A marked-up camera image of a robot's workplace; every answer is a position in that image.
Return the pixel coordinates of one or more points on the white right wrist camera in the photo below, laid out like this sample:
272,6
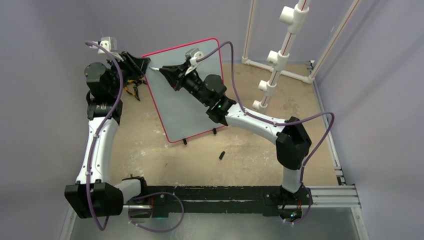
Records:
193,56

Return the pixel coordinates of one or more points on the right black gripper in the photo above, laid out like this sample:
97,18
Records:
176,75

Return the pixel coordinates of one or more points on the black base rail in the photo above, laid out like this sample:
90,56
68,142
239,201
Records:
268,201

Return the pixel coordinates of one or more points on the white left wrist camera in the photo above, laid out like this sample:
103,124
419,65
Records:
111,45

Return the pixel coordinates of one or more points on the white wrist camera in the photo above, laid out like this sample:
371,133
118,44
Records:
193,56
111,45

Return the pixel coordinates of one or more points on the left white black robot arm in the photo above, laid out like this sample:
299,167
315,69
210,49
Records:
92,192

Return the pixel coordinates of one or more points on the pink framed whiteboard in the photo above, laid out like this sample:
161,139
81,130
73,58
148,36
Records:
181,115

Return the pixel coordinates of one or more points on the white PVC pipe frame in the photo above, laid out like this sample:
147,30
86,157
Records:
294,18

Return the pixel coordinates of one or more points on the black marker cap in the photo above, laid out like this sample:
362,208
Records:
221,155

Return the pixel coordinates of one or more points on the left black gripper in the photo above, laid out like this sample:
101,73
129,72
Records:
137,66

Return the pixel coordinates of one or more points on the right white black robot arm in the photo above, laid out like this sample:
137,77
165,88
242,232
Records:
290,138

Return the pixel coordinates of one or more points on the yellow black pliers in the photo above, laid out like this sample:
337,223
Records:
131,87

